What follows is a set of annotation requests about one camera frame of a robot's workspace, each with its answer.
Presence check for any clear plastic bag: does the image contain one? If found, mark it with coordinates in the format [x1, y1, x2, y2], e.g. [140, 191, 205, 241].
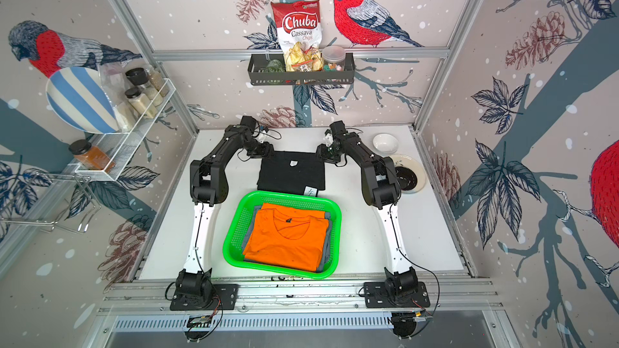
[98, 62, 137, 133]

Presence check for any chrome wire hook rack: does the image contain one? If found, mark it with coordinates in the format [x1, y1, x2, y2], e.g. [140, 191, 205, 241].
[1, 170, 103, 237]

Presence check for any black lid spice jar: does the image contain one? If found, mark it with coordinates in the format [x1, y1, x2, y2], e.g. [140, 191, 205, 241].
[125, 67, 164, 106]

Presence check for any black t-shirt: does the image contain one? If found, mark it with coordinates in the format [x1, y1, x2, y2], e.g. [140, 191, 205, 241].
[257, 151, 326, 198]

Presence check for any white plate with dark centre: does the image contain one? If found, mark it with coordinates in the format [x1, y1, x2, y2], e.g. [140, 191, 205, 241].
[391, 154, 427, 193]

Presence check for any green item in shelf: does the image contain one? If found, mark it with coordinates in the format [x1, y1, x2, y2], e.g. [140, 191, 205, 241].
[264, 59, 286, 73]

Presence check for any grey t-shirt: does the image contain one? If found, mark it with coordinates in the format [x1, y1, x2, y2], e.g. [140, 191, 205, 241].
[240, 205, 335, 273]

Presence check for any green plastic basket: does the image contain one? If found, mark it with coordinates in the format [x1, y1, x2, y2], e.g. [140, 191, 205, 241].
[223, 191, 342, 280]

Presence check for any blue striped plate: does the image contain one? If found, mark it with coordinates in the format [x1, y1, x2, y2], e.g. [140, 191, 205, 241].
[46, 67, 119, 134]

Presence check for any orange spice jar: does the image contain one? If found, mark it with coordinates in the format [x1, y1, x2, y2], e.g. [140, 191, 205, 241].
[69, 140, 115, 172]

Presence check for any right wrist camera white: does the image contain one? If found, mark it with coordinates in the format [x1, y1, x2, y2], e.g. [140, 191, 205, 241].
[323, 133, 334, 147]

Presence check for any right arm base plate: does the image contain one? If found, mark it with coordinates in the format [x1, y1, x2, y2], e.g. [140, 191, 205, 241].
[360, 282, 430, 309]

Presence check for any clear lidded candy jar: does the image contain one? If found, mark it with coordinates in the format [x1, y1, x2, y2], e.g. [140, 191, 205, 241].
[322, 45, 347, 71]

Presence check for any red Chuba chips bag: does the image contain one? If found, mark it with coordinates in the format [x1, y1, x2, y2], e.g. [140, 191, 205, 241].
[271, 0, 323, 73]

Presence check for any orange t-shirt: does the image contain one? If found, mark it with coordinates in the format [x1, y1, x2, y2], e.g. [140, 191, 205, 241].
[242, 202, 331, 272]

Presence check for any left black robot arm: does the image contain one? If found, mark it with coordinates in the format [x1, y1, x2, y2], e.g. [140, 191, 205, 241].
[172, 116, 274, 310]

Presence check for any black wall shelf basket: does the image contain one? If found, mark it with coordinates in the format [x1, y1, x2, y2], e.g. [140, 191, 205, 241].
[248, 53, 356, 85]

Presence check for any small white bowl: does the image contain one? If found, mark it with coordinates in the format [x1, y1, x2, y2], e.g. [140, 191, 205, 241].
[372, 133, 399, 155]

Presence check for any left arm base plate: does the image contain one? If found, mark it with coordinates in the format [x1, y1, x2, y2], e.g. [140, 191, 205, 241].
[170, 283, 240, 312]

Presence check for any white wire wall rack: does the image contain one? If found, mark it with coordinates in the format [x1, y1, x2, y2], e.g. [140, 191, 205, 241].
[75, 78, 177, 181]

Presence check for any beige spice jar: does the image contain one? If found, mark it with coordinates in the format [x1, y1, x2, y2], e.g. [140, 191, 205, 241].
[124, 87, 157, 119]

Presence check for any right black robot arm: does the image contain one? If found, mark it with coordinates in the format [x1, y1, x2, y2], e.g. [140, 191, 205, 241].
[316, 121, 419, 307]

